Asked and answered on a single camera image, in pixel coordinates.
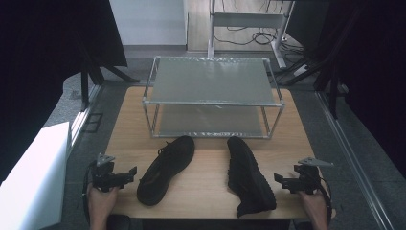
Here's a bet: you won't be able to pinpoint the black sneaker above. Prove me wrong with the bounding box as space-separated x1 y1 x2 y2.
136 135 196 207
226 135 278 219

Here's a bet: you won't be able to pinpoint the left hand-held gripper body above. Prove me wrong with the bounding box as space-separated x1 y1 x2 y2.
91 152 122 194

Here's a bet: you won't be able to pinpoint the aluminium floor rail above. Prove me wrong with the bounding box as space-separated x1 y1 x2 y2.
69 83 103 146
315 90 396 230

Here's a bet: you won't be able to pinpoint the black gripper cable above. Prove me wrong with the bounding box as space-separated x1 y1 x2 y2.
81 161 98 224
317 178 334 225

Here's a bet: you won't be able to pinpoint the black curtain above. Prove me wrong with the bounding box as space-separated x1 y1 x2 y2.
0 0 128 185
286 0 406 180

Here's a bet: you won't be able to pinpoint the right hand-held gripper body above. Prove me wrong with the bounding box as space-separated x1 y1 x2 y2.
292 156 335 196

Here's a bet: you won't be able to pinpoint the white power strip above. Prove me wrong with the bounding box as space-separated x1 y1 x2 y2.
292 63 309 78

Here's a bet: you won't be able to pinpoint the white box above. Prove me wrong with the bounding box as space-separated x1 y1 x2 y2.
0 121 73 230

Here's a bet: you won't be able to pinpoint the black floor socket cover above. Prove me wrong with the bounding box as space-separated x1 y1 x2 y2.
82 111 104 134

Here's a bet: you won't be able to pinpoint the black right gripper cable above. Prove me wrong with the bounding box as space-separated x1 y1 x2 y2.
317 178 334 225

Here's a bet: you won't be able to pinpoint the black metal stand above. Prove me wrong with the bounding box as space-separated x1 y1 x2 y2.
79 56 142 113
274 47 340 120

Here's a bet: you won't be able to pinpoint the two-tier metal shoe rack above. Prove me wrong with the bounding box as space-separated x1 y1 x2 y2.
141 55 286 140

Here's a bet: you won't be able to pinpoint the black floor cables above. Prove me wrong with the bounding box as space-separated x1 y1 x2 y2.
213 24 308 56

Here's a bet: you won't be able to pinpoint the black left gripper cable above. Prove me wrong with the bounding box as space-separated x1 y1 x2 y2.
81 161 98 224

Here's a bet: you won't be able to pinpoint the person's right hand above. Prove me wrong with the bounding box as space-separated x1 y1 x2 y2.
298 189 330 222

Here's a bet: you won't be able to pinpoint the grey metal desk frame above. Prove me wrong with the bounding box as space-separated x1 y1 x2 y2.
207 0 297 70

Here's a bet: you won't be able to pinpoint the person's dark trousers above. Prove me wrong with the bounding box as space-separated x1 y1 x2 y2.
106 214 314 230

